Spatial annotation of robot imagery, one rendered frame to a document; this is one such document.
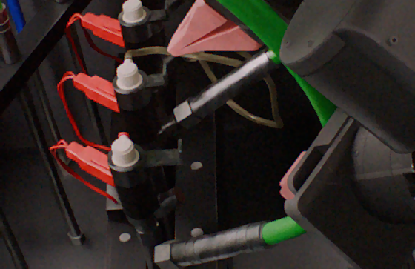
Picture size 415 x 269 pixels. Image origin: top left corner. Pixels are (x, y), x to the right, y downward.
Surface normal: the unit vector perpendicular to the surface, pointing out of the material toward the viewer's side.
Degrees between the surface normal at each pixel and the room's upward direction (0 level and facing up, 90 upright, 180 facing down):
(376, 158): 65
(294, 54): 48
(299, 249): 0
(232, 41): 104
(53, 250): 0
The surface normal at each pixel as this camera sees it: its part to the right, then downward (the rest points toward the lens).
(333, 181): 0.35, -0.14
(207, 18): -0.45, 0.80
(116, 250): -0.14, -0.72
